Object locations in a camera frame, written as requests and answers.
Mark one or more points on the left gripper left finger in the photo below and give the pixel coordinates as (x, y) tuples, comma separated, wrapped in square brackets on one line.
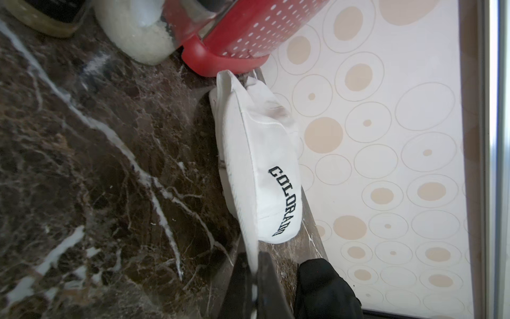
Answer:
[(237, 302)]

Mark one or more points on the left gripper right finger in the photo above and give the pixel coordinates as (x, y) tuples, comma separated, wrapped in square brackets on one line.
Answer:
[(271, 301)]

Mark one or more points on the black cap with white label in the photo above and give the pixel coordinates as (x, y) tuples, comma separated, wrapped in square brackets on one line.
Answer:
[(322, 293)]

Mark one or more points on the clear bottle black cap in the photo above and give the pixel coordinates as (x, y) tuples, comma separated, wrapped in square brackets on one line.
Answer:
[(136, 28)]

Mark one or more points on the small dark bottle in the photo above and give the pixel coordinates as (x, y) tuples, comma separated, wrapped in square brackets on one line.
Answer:
[(55, 18)]

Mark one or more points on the horizontal aluminium rail back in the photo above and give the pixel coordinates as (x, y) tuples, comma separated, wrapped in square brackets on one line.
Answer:
[(494, 58)]

